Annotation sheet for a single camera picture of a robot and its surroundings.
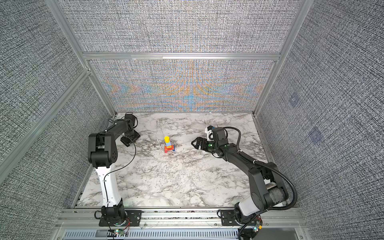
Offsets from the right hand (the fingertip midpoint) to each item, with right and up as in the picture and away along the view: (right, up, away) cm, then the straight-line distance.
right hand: (197, 143), depth 88 cm
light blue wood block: (-17, -1, -1) cm, 17 cm away
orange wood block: (-16, -3, +5) cm, 17 cm away
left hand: (-43, 0, +16) cm, 46 cm away
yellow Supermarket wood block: (-17, -2, +2) cm, 17 cm away
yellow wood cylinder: (-18, +3, -1) cm, 18 cm away
